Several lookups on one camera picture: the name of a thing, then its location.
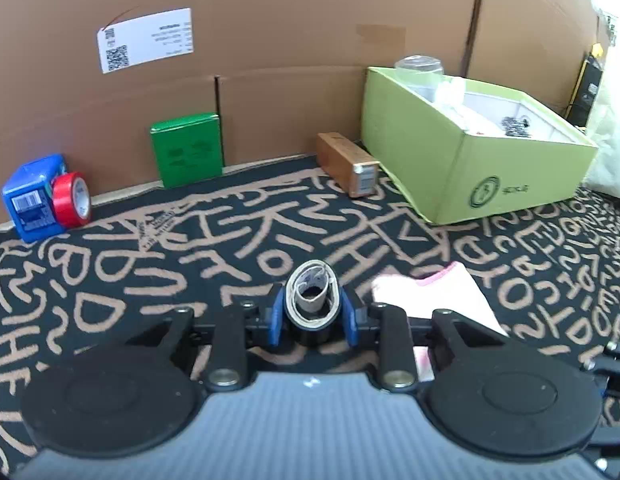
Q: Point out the long brown cardboard box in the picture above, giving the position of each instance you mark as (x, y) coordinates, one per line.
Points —
(340, 155)

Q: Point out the clear plastic cup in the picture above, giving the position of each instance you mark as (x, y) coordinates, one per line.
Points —
(419, 67)

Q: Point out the large brown cardboard panel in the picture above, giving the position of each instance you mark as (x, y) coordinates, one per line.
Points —
(290, 20)

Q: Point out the tan paper roll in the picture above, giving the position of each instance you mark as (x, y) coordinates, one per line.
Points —
(302, 275)

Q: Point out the white cloth with pink trim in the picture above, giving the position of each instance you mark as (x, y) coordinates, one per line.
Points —
(440, 295)

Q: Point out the cream fabric bag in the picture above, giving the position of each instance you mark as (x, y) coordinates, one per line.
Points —
(612, 135)

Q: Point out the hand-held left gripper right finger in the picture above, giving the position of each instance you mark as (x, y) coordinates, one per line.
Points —
(348, 320)

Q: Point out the black mat with tan letters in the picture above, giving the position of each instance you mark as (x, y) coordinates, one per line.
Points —
(140, 270)

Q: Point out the white paper label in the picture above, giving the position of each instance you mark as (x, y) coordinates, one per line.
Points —
(150, 40)

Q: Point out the red tape roll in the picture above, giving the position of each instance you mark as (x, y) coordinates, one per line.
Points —
(64, 200)

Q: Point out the light green cardboard box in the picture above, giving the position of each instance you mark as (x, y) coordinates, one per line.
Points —
(440, 170)

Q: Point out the blue box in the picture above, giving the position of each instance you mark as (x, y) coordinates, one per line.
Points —
(30, 190)

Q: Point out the yellow and black stand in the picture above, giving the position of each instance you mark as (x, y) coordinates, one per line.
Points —
(590, 85)

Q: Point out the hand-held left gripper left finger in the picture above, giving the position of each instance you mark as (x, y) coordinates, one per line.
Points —
(276, 315)

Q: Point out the dark green box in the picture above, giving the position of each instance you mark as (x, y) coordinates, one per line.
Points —
(187, 150)

